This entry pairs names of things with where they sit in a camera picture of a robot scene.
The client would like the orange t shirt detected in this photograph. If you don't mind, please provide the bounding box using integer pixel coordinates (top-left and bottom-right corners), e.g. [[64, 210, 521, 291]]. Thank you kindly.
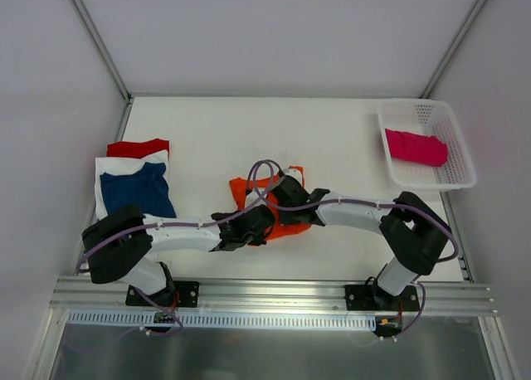
[[229, 166, 311, 241]]

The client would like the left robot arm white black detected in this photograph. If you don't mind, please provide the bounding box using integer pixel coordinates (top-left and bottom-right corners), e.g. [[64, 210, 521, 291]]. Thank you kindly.
[[82, 204, 275, 307]]

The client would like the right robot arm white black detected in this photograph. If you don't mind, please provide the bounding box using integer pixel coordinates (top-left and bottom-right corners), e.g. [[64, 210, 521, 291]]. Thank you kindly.
[[269, 175, 451, 310]]

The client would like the blue folded t shirt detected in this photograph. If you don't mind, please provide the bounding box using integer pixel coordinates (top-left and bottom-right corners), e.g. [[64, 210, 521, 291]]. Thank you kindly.
[[98, 162, 177, 218]]

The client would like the red folded t shirt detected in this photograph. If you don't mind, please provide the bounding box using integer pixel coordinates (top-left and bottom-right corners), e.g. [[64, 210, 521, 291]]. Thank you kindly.
[[106, 139, 170, 159]]

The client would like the white plastic basket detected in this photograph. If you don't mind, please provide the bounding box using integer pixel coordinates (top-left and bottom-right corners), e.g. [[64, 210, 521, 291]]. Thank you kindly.
[[377, 99, 477, 192]]

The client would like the pink t shirt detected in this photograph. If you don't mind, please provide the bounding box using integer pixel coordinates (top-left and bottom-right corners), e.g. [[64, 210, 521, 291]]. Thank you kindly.
[[385, 129, 448, 168]]

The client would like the white folded t shirt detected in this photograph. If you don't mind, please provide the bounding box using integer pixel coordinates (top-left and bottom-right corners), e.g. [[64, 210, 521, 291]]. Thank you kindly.
[[95, 150, 169, 220]]

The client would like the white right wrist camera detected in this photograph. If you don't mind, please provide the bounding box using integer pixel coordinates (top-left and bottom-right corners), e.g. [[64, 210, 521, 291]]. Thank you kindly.
[[283, 167, 304, 184]]

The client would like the aluminium mounting rail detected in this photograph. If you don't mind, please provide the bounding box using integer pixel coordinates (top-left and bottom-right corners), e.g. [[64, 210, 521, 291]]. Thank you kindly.
[[49, 276, 499, 317]]

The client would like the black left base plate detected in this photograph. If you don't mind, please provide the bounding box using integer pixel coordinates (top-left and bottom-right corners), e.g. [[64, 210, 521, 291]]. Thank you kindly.
[[125, 279, 200, 310]]

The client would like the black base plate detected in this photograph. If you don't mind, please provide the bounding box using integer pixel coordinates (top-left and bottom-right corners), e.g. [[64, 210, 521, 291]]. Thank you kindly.
[[343, 285, 420, 313], [125, 279, 200, 310]]

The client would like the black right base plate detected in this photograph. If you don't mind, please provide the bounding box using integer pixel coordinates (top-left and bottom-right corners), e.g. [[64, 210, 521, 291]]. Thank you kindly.
[[343, 285, 420, 313]]

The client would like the white slotted cable duct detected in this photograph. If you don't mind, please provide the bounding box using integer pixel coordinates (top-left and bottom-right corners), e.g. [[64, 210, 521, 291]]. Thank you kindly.
[[67, 309, 376, 332]]

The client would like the right aluminium frame post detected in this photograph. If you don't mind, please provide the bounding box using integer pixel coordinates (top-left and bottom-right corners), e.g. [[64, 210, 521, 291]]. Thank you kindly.
[[418, 0, 489, 99]]

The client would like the aluminium frame post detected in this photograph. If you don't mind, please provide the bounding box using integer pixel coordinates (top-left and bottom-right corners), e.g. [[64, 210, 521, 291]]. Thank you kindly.
[[69, 0, 131, 103], [418, 0, 489, 99]]

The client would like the left aluminium frame post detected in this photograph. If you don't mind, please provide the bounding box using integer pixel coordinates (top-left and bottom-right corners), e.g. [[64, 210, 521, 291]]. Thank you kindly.
[[69, 0, 131, 103]]

